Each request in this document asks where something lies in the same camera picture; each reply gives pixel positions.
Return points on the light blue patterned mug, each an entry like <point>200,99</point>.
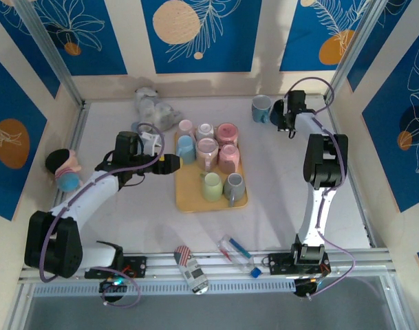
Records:
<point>261,106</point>

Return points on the pale pink tall mug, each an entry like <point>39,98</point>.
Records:
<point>185,126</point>

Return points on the light green mug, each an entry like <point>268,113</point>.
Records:
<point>210,187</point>

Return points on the white mug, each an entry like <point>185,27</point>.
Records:
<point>205,130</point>

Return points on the rose pink mug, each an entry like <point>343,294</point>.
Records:
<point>227,132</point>

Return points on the grey mug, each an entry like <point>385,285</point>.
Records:
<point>234,187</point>

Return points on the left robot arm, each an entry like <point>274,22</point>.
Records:
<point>92,192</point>

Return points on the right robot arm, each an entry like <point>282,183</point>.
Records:
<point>316,213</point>

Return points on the yellow plastic tray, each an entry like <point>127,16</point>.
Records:
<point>188,192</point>

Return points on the grey plush toy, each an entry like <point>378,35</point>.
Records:
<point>161,115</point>

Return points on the black-haired doll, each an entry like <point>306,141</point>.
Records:
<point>68,182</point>

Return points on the flag patterned pouch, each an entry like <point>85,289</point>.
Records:
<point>182,256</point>

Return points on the red toothbrush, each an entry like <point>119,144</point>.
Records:
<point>225,254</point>

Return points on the blue toothbrush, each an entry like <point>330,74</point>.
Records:
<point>240,248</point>

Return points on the white labelled can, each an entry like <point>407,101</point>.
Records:
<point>195,275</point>

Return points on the clear plastic bottle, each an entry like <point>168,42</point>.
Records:
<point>241,264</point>

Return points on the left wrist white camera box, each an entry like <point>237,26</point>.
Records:
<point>150,142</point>

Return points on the aluminium table side rail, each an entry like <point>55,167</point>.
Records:
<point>335,118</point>
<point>79,123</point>

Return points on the aluminium frame post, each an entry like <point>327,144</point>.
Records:
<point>58,65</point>
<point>352,51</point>

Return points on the aluminium mounting rail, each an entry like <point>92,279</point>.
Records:
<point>161,266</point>

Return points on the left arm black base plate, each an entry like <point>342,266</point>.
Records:
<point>140,267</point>

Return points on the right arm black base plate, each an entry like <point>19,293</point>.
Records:
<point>277,264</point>

